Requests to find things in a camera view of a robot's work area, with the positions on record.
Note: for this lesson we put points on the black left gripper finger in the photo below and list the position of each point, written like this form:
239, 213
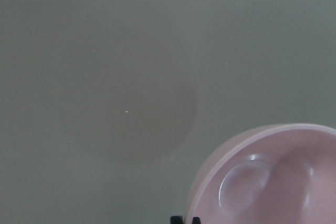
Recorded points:
196, 220

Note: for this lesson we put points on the small pink bowl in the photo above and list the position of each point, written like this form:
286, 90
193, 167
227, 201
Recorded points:
283, 173

